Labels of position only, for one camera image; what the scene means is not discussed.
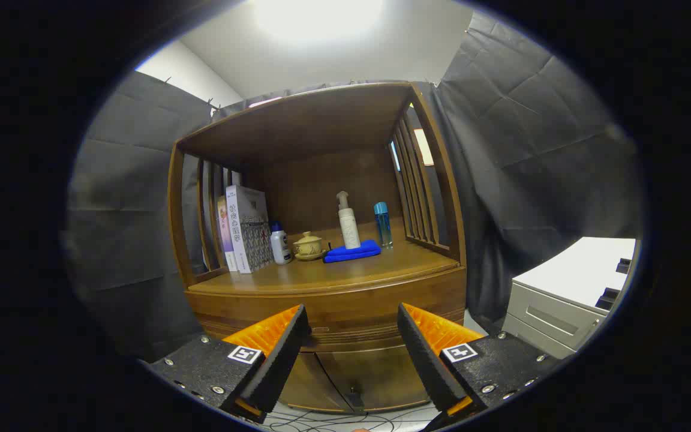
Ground grey filing cabinet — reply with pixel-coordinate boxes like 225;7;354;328
501;237;639;359

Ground white pump bottle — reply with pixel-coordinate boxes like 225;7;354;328
336;191;362;250

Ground wooden cabinet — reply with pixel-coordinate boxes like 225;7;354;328
167;81;467;416

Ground clear blue bottle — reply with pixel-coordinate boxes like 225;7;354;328
373;202;393;249

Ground thin purple book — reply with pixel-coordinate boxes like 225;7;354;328
217;195;239;272

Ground wooden countertop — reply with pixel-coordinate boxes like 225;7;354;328
188;219;460;296

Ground floor cables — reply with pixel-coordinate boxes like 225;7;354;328
265;402;442;432

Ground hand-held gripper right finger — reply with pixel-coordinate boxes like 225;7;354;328
396;302;563;428

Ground yellow lidded teacup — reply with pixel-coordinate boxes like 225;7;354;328
292;231;326;262

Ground wooden drawer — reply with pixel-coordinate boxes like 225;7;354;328
185;267;467;355

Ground thick white book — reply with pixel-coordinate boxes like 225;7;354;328
226;185;274;274

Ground blue folded cloth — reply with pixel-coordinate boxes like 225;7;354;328
323;239;382;264

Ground white bottle blue cap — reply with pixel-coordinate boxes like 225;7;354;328
269;221;293;265

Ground wooden cabinet door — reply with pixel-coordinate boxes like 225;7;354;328
320;343;431;413
278;351;355;415

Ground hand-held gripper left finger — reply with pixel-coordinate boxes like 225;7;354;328
140;304;312;424

